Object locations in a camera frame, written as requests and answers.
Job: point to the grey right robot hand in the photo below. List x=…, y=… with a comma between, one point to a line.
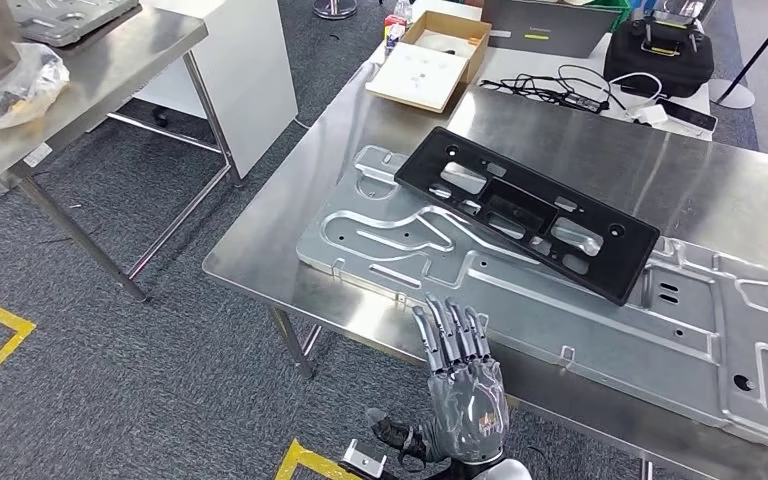
x=470, y=411

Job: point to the black plastic plate frame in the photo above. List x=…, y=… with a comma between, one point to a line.
x=626, y=265

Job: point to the stainless steel workbench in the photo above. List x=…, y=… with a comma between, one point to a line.
x=622, y=152

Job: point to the stamped aluminium panel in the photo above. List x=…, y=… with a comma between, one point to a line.
x=556, y=318
x=72, y=20

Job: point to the black flat phone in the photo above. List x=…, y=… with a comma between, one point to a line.
x=689, y=116

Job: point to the brown cardboard box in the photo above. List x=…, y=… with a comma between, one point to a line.
x=473, y=36

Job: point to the black carry bag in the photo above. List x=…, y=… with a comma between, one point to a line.
x=659, y=66

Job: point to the clear plastic bottle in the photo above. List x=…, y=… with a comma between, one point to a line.
x=402, y=10

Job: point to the grey stanchion base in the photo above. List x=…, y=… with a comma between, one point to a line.
x=334, y=8
x=732, y=94

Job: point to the green plastic bin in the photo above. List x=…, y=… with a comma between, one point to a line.
x=612, y=10

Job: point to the black stanchion pole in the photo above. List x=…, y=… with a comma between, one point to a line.
x=765, y=46

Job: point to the steel side table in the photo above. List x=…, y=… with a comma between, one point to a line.
x=126, y=60

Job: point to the white table label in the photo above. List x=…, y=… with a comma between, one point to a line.
x=38, y=154

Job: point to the clear plastic bag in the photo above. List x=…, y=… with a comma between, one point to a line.
x=20, y=93

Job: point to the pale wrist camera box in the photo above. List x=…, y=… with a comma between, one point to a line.
x=364, y=459

